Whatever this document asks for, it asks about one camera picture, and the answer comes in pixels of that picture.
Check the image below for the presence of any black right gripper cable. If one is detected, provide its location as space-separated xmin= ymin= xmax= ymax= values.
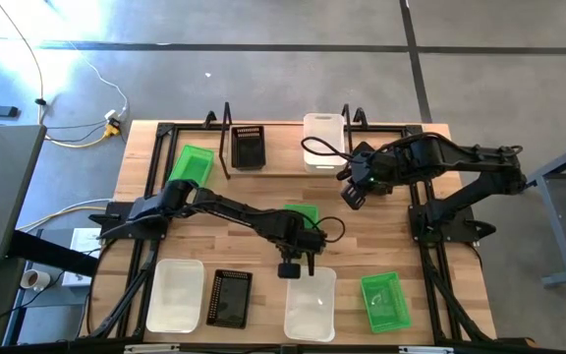
xmin=300 ymin=136 xmax=363 ymax=163

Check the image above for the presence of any green plastic basket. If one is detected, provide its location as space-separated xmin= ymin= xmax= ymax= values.
xmin=360 ymin=272 xmax=413 ymax=335
xmin=282 ymin=204 xmax=320 ymax=230
xmin=168 ymin=144 xmax=215 ymax=188

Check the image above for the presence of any white plastic basket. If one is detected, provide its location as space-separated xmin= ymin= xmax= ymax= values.
xmin=302 ymin=112 xmax=347 ymax=176
xmin=283 ymin=265 xmax=338 ymax=343
xmin=144 ymin=259 xmax=208 ymax=334

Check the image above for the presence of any black desk crossbar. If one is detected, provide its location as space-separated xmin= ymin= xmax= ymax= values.
xmin=7 ymin=229 xmax=100 ymax=279

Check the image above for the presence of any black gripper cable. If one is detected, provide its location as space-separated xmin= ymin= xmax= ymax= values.
xmin=300 ymin=136 xmax=363 ymax=163
xmin=311 ymin=215 xmax=347 ymax=244

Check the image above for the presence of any black floor cable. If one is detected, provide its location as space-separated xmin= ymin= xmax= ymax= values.
xmin=0 ymin=119 xmax=110 ymax=145

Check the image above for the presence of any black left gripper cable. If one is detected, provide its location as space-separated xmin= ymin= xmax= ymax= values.
xmin=311 ymin=215 xmax=347 ymax=244

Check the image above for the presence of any thin grey floor cable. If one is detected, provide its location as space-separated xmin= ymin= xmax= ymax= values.
xmin=0 ymin=0 xmax=47 ymax=125

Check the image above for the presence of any black metal table frame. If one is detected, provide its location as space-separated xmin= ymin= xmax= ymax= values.
xmin=85 ymin=108 xmax=500 ymax=348

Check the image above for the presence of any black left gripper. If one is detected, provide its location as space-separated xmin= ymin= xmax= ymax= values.
xmin=272 ymin=210 xmax=328 ymax=277

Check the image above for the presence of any white floor cable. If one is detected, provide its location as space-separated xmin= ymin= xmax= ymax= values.
xmin=51 ymin=198 xmax=115 ymax=217
xmin=66 ymin=42 xmax=130 ymax=119

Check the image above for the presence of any yellow cable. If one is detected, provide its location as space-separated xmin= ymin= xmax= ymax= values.
xmin=44 ymin=132 xmax=117 ymax=149
xmin=17 ymin=205 xmax=110 ymax=232

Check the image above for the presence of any black plastic basket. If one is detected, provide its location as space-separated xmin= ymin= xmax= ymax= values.
xmin=230 ymin=125 xmax=267 ymax=172
xmin=205 ymin=268 xmax=255 ymax=330

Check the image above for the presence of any white paper cup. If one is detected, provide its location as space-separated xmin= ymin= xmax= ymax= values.
xmin=20 ymin=268 xmax=52 ymax=291

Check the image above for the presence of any black wire rack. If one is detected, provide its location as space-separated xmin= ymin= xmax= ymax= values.
xmin=217 ymin=101 xmax=355 ymax=182

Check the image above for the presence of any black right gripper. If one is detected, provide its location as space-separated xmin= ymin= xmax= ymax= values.
xmin=337 ymin=141 xmax=399 ymax=197

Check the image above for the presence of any white cardboard box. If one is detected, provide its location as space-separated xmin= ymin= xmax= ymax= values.
xmin=61 ymin=226 xmax=103 ymax=289

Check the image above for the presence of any grey desk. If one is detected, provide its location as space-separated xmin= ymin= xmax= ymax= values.
xmin=0 ymin=124 xmax=48 ymax=266

